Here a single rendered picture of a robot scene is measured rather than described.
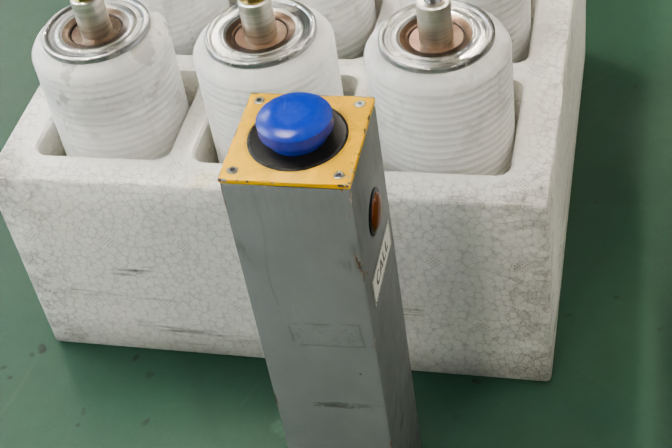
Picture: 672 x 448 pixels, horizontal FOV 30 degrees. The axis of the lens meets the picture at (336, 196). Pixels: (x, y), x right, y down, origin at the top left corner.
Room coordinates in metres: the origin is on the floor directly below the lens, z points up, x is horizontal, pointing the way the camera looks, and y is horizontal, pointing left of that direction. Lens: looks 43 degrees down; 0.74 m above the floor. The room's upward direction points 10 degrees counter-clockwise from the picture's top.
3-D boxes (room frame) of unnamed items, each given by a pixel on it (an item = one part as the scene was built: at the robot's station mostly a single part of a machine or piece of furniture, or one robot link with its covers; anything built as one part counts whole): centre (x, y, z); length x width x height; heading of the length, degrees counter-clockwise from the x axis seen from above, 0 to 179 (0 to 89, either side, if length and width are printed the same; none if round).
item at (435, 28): (0.65, -0.08, 0.26); 0.02 x 0.02 x 0.03
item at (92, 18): (0.73, 0.14, 0.26); 0.02 x 0.02 x 0.03
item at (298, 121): (0.50, 0.01, 0.32); 0.04 x 0.04 x 0.02
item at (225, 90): (0.69, 0.03, 0.16); 0.10 x 0.10 x 0.18
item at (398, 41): (0.65, -0.08, 0.25); 0.08 x 0.08 x 0.01
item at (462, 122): (0.65, -0.08, 0.16); 0.10 x 0.10 x 0.18
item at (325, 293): (0.50, 0.01, 0.16); 0.07 x 0.07 x 0.31; 71
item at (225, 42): (0.69, 0.03, 0.25); 0.08 x 0.08 x 0.01
